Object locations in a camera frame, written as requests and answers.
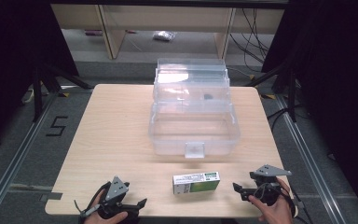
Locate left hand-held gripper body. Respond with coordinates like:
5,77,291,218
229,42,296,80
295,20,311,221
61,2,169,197
96,175,140,219

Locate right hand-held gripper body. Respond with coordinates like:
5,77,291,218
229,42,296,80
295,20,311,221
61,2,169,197
249,163,293,207

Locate white green carton box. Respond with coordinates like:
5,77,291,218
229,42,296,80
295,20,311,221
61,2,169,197
172,171,221,196

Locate clear plastic storage box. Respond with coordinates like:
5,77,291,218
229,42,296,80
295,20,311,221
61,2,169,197
147,57,241,160

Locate person's left hand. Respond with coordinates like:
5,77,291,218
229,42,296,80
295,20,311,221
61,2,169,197
83,188,129,224

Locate person's right hand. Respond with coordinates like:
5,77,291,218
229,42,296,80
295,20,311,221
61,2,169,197
247,176,295,224

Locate black metal stand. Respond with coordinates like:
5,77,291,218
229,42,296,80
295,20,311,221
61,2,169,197
244,61,300,123
32,61,95,123

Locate black curtain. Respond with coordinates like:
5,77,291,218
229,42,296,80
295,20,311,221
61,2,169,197
0,0,80,154
261,0,358,224

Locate crumpled clear plastic bag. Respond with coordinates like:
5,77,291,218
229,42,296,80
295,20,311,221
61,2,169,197
152,30,177,42

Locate beige wooden shelf unit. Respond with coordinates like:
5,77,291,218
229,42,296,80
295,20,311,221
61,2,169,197
50,4,285,61

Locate grey strap on gripper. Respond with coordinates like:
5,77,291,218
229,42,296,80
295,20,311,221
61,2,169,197
73,200,102,217

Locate aluminium floor rail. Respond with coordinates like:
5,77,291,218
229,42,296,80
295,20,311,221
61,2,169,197
274,94,347,224
0,91,62,224

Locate bundle of black cables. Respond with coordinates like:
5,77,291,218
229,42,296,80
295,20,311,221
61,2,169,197
228,8,272,64

